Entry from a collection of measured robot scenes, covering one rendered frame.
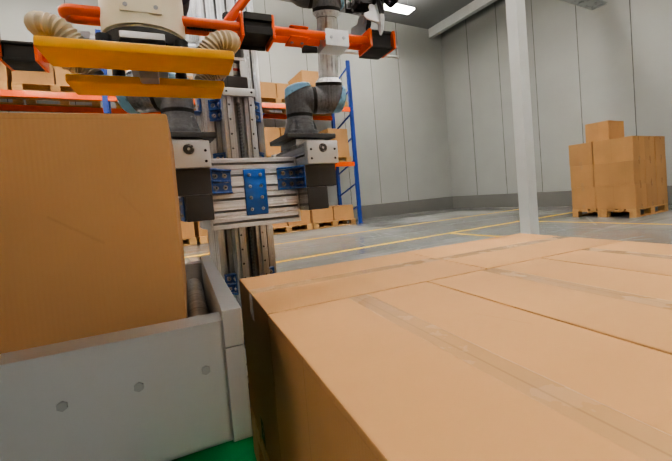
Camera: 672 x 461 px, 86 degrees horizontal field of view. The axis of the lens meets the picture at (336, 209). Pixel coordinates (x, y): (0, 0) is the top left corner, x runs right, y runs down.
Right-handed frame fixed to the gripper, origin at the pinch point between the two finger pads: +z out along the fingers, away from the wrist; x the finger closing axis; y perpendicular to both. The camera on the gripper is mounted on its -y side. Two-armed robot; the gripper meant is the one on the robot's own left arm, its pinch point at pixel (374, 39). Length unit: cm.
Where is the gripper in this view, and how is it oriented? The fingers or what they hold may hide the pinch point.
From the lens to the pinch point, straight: 117.4
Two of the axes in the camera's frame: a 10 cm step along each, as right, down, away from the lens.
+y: -9.2, 0.9, -3.7
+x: 3.7, 0.0, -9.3
